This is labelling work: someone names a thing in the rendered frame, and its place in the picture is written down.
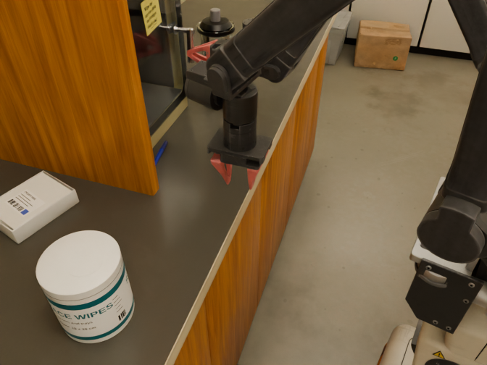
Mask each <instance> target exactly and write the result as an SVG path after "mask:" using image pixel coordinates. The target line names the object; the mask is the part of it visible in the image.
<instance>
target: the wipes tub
mask: <svg viewBox="0 0 487 365"><path fill-rule="evenodd" d="M36 277H37V280H38V282H39V284H40V286H41V288H42V290H43V292H44V294H45V296H46V298H47V300H48V302H49V303H50V305H51V307H52V309H53V311H54V313H55V314H56V316H57V318H58V320H59V322H60V324H61V326H62V328H63V329H64V331H65V332H66V333H67V335H68V336H69V337H71V338H72V339H73V340H76V341H78V342H81V343H99V342H102V341H105V340H108V339H110V338H111V337H114V336H115V335H116V334H118V333H119V332H120V331H121V330H123V329H124V328H125V326H126V325H127V324H128V322H129V321H130V319H131V317H132V315H133V311H134V305H135V304H134V299H133V293H132V290H131V287H130V282H129V279H128V275H127V272H126V269H125V265H124V261H123V258H122V254H121V252H120V247H119V246H118V243H117V241H116V240H115V239H114V238H113V237H111V236H110V235H108V234H106V233H104V232H99V231H94V230H85V231H80V232H74V233H71V234H69V235H66V236H64V237H62V238H60V239H58V240H57V241H55V242H54V243H52V244H51V245H50V246H49V247H48V248H47V249H46V250H45V251H44V252H43V253H42V255H41V257H40V259H39V260H38V263H37V266H36Z"/></svg>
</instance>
